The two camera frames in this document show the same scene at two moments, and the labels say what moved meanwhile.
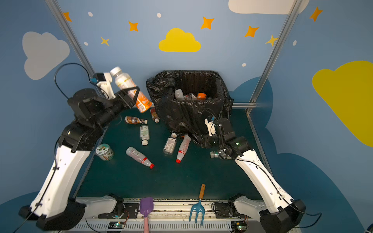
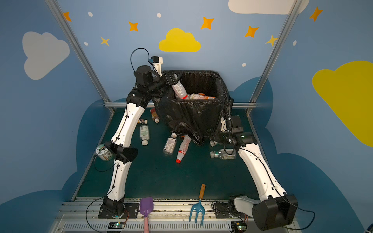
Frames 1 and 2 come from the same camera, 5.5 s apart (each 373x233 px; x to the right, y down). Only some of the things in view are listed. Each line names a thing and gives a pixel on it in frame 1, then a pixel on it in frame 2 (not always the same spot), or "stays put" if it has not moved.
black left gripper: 123,98 → 168,77
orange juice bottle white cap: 124,82 → 200,96
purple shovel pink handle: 146,207 stays put
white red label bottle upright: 185,142 stays put
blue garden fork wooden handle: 199,207 stays put
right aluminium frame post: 285,28 stays put
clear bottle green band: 216,154 stays put
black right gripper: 210,140 → 221,137
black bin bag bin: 184,99 stays put
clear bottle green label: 144,134 stays put
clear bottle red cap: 139,156 → 179,89
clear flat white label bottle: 170,144 stays put
